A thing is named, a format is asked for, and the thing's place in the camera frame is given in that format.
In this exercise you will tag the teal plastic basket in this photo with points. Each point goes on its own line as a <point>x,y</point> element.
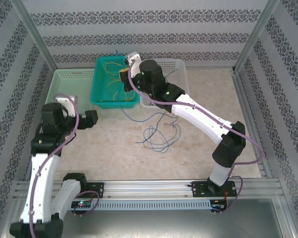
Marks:
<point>99,81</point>

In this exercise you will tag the white plastic basket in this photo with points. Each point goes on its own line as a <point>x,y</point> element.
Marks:
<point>183,81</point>

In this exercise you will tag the light green plastic basket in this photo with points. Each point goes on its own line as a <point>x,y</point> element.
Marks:
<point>64,84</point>

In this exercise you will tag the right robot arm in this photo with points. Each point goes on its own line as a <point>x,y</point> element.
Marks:
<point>201,116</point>

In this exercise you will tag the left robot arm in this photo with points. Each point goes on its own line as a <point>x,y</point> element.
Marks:
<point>43,173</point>

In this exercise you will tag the left circuit board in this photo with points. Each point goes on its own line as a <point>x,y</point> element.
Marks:
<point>81,204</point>

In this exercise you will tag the circuit board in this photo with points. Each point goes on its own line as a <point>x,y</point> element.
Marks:
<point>81,204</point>
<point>218,206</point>

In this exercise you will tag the grey metal panel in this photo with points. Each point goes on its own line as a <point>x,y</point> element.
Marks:
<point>151,223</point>

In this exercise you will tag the right circuit board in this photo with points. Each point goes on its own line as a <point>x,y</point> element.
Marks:
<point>218,206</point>

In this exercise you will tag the black left mount plate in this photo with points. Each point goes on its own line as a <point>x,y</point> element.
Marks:
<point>95,189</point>

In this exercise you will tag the black mount plate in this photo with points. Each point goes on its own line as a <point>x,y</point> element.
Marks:
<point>95,189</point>
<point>201,189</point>

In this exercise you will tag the aluminium front rail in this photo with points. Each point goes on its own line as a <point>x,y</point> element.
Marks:
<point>144,187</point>

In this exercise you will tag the aluminium left frame post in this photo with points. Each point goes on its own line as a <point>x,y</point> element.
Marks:
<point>34,34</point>

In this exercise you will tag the aluminium frame post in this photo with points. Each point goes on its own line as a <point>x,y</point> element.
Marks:
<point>34,34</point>
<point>258,34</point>

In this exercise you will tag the aluminium right frame post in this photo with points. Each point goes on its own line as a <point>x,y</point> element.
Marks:
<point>258,34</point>

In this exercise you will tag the black right mount plate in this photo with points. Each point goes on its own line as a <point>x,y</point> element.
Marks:
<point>201,189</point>

